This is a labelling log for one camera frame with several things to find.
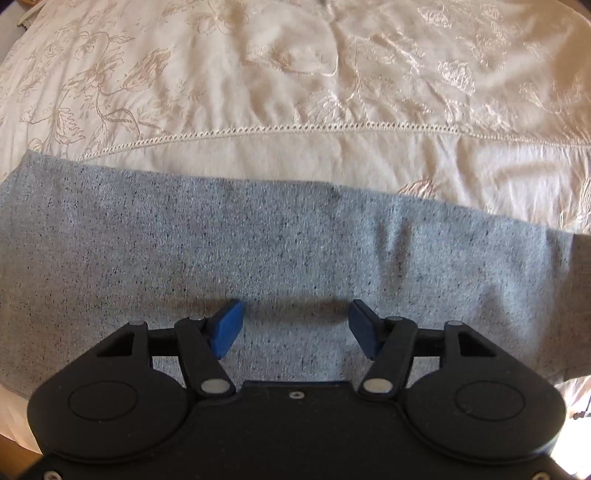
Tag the grey speckled pants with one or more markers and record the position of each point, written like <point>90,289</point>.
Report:
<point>277,249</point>

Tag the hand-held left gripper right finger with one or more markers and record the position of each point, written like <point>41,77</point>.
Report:
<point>364,328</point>

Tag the cream embroidered bedspread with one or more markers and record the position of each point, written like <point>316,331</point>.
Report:
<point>295,78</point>

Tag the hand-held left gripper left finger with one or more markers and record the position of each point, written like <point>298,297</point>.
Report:
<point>226,328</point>

